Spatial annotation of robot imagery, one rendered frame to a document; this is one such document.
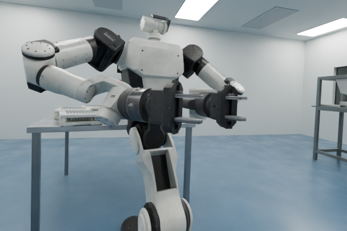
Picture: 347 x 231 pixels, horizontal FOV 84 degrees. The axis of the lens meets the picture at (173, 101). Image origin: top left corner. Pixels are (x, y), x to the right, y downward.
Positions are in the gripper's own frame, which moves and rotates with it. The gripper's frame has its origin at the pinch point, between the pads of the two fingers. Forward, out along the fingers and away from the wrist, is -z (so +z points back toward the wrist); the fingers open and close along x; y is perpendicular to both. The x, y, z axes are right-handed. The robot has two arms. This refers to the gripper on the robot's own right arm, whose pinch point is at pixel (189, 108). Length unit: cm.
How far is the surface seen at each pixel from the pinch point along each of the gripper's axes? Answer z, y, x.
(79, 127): 91, -35, 20
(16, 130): 480, -151, 88
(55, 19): 429, -200, -158
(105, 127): 82, -47, 20
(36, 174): 107, -18, 48
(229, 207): 23, -150, 105
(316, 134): -72, -387, 59
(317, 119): -72, -387, 31
